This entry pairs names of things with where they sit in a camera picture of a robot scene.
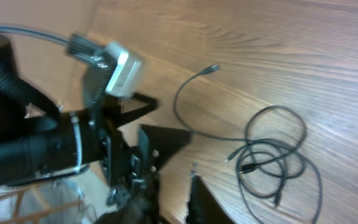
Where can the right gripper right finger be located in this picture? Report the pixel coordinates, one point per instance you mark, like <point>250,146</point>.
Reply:
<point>202,206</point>

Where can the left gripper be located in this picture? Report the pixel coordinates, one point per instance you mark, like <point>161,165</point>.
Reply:
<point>123,165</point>

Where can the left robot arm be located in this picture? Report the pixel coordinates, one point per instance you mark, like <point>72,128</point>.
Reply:
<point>39,141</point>

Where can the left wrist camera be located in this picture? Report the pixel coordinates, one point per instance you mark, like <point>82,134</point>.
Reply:
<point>113,69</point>

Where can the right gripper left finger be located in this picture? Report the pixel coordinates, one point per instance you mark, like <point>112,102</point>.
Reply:
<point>143,208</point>

